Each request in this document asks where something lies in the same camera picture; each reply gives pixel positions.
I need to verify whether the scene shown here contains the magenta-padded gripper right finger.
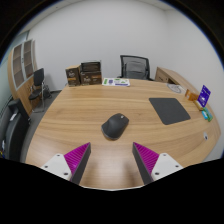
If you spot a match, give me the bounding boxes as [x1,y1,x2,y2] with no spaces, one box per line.
[131,141,184,186]

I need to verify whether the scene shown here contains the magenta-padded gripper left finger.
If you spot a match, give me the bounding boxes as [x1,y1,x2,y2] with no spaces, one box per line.
[40,142,92,185]

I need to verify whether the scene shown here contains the black computer mouse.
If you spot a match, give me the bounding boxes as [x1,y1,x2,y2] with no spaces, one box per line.
[100,112,130,141]

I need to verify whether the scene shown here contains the dark grey mouse pad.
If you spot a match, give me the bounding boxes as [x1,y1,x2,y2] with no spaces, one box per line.
[148,97,192,126]

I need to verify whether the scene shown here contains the black leather office chair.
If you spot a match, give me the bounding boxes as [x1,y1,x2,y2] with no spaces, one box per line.
[1,98,31,163]

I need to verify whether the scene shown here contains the blue flat pack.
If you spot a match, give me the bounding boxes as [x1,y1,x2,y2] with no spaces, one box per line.
[200,109,209,121]

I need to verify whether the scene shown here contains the beige flat box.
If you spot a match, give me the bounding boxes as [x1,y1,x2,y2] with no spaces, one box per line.
[193,99,205,111]

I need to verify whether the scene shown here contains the round grey disc in bag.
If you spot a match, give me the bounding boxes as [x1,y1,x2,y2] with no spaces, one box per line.
[166,83,184,94]

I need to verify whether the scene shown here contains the green flat pack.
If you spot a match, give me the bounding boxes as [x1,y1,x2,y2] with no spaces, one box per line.
[204,107,214,123]

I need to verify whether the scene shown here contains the small orange box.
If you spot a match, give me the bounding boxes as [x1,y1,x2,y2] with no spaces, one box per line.
[184,88,200,102]

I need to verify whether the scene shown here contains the white printed leaflet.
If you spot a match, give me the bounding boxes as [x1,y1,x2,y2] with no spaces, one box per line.
[101,77,131,88]

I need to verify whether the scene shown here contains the purple package card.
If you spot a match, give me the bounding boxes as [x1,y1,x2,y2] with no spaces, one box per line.
[196,84,212,108]

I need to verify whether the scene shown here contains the large brown open box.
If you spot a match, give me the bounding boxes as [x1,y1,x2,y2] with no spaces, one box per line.
[79,60,103,86]

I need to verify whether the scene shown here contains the wooden side desk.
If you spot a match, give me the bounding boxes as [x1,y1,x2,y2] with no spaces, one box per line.
[154,66,192,91]

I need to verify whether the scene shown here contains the grey backpack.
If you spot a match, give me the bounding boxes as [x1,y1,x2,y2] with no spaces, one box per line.
[125,60,148,80]

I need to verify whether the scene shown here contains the black visitor chair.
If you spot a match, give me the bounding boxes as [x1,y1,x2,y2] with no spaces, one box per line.
[27,67,51,114]

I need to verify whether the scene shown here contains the black mesh office chair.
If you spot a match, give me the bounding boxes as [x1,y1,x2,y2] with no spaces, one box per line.
[119,54,155,82]

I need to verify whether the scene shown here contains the wooden shelf unit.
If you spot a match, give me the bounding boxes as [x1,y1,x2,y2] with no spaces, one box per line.
[7,38,39,116]

